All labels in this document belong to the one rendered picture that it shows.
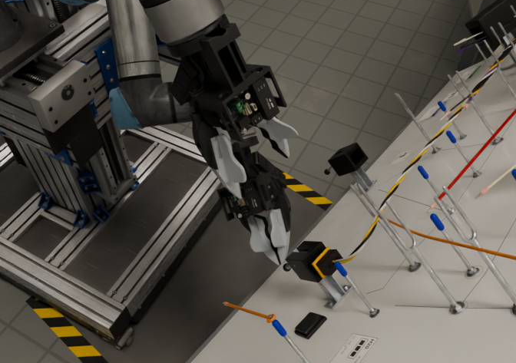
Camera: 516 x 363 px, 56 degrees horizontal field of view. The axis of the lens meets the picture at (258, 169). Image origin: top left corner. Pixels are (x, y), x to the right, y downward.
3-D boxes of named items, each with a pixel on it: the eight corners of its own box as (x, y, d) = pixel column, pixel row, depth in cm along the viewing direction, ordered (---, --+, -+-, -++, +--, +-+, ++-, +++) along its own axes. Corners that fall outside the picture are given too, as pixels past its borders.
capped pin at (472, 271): (472, 278, 54) (429, 219, 53) (464, 275, 56) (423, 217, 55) (482, 270, 54) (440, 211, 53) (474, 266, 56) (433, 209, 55)
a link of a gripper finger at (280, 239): (271, 273, 75) (252, 217, 75) (283, 262, 81) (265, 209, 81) (289, 268, 74) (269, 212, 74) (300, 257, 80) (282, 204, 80)
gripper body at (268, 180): (226, 226, 75) (202, 153, 75) (247, 214, 83) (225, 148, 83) (270, 213, 72) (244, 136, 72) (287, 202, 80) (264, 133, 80)
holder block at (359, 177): (347, 189, 113) (322, 155, 112) (383, 178, 103) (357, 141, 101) (336, 200, 111) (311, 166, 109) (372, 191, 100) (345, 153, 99)
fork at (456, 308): (461, 315, 50) (383, 209, 48) (446, 315, 52) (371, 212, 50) (468, 301, 51) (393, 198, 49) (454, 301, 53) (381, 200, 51)
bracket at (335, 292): (344, 285, 73) (325, 260, 72) (353, 287, 71) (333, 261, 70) (324, 307, 71) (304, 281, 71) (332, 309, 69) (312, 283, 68)
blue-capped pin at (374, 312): (375, 308, 62) (336, 257, 61) (382, 310, 61) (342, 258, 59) (368, 317, 61) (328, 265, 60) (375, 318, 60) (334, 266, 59)
